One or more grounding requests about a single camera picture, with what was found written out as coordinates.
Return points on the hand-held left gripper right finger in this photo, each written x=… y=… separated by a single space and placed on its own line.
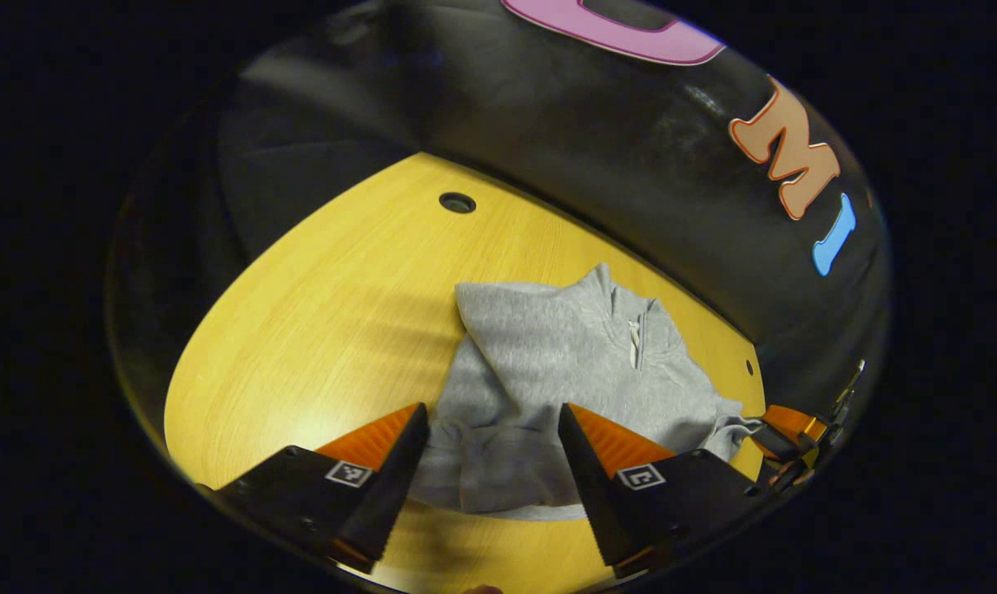
x=597 y=495

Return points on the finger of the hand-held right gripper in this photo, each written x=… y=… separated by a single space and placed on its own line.
x=791 y=422

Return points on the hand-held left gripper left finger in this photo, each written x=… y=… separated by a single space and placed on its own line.
x=391 y=495

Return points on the grey zip-neck sweatshirt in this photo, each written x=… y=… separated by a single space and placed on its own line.
x=547 y=355

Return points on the black backdrop cloth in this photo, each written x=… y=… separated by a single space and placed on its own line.
x=547 y=124

